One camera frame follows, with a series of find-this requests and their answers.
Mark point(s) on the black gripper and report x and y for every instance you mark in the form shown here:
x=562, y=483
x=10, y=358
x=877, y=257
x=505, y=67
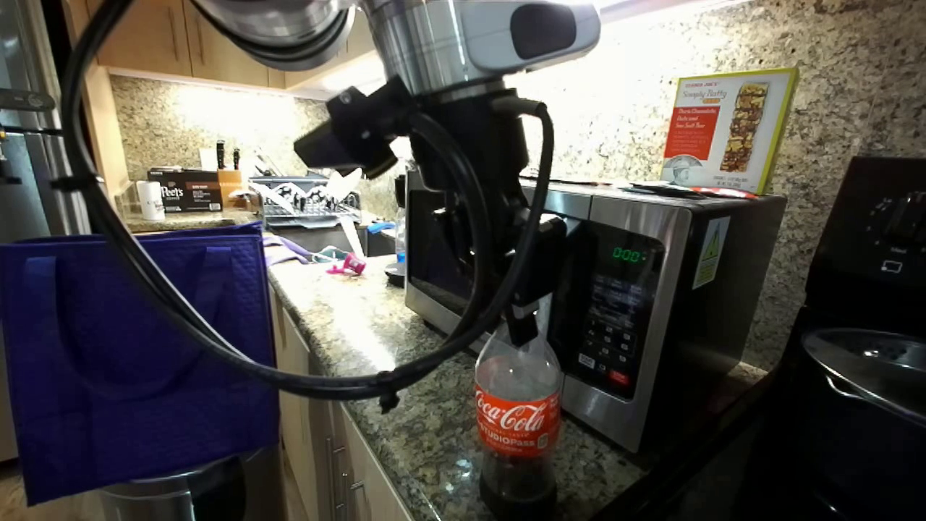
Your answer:
x=473, y=174

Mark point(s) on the Coca Cola plastic bottle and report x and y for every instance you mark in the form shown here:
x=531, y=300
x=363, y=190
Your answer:
x=520, y=425

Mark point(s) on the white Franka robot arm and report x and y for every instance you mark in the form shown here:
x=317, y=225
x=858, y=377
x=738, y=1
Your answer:
x=465, y=33

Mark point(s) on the stainless steel microwave oven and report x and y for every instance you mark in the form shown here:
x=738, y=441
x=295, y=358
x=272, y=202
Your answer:
x=654, y=300

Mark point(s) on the pink small plastic item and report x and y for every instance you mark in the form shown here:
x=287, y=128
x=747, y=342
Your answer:
x=347, y=266

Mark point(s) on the dish rack with dishes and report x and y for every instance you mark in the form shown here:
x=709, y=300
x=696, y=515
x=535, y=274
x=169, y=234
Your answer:
x=294, y=202

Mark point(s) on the white lower kitchen cabinets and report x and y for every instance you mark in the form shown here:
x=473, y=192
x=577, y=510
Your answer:
x=327, y=452

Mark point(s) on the wooden knife block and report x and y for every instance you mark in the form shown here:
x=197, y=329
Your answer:
x=229, y=183

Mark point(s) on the black electric stove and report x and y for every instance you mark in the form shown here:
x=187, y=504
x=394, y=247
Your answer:
x=870, y=321

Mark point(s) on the steel pot with lid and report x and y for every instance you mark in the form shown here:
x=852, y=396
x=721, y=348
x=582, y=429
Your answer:
x=870, y=371

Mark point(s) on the dark coffee pod box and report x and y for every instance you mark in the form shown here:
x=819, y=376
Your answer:
x=187, y=192

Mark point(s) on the steel trash can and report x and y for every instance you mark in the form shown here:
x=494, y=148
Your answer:
x=175, y=493

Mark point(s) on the blue fabric tote bag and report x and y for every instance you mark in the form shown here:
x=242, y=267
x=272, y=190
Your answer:
x=126, y=367

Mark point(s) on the wooden upper kitchen cabinets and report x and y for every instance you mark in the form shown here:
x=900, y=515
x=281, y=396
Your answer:
x=191, y=46

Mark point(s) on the stainless steel refrigerator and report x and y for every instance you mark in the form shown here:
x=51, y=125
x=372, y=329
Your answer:
x=33, y=146

